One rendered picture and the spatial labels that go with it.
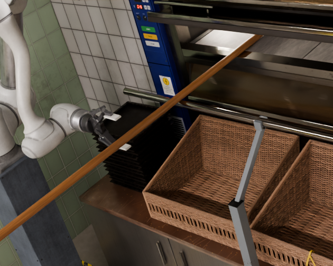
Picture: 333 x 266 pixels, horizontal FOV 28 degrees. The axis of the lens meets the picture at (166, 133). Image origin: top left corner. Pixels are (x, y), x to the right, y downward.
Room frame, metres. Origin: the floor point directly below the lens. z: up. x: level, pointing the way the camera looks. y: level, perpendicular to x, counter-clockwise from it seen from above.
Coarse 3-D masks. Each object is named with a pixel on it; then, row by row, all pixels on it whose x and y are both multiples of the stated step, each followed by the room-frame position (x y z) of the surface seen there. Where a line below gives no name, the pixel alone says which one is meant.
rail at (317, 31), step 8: (160, 16) 2.62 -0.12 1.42; (168, 16) 2.58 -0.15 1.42; (176, 16) 2.55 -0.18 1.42; (184, 16) 2.51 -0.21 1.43; (192, 16) 2.48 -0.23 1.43; (200, 16) 2.45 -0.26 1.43; (232, 24) 2.32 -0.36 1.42; (240, 24) 2.29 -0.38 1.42; (248, 24) 2.26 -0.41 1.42; (256, 24) 2.23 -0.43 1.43; (264, 24) 2.20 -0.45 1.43; (272, 24) 2.18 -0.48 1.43; (280, 24) 2.16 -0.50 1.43; (304, 32) 2.07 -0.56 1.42; (312, 32) 2.04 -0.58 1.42; (320, 32) 2.02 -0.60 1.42; (328, 32) 2.00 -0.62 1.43
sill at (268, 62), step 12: (192, 48) 2.74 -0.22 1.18; (204, 48) 2.71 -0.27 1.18; (216, 48) 2.67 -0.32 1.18; (216, 60) 2.62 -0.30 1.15; (240, 60) 2.51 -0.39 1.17; (252, 60) 2.46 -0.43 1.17; (264, 60) 2.42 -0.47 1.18; (276, 60) 2.39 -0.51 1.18; (288, 60) 2.36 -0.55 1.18; (300, 60) 2.33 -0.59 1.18; (312, 60) 2.30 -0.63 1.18; (288, 72) 2.33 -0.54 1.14; (300, 72) 2.28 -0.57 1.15; (312, 72) 2.24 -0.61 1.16; (324, 72) 2.20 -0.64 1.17
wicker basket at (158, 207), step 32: (192, 128) 2.67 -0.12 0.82; (224, 128) 2.60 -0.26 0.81; (192, 160) 2.63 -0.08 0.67; (224, 160) 2.58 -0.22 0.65; (256, 160) 2.44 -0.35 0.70; (288, 160) 2.24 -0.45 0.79; (160, 192) 2.48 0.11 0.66; (192, 192) 2.50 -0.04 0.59; (224, 192) 2.43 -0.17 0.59; (256, 192) 2.36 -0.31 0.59; (192, 224) 2.27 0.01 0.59; (224, 224) 2.07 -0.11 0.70
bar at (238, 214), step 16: (144, 96) 2.45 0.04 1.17; (160, 96) 2.39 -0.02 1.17; (208, 112) 2.18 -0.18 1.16; (224, 112) 2.12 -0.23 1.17; (256, 128) 2.00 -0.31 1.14; (272, 128) 1.95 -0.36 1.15; (288, 128) 1.90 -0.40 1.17; (304, 128) 1.86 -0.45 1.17; (256, 144) 1.96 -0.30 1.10; (240, 192) 1.88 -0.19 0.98; (240, 208) 1.85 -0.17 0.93; (240, 224) 1.84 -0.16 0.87; (240, 240) 1.86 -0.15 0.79; (256, 256) 1.86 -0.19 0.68
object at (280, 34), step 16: (224, 16) 2.46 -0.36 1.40; (240, 16) 2.42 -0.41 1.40; (256, 16) 2.38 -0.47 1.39; (272, 16) 2.34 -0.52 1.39; (288, 16) 2.30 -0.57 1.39; (304, 16) 2.26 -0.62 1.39; (320, 16) 2.23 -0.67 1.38; (240, 32) 2.29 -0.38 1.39; (256, 32) 2.23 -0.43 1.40; (272, 32) 2.17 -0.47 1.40; (288, 32) 2.12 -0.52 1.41
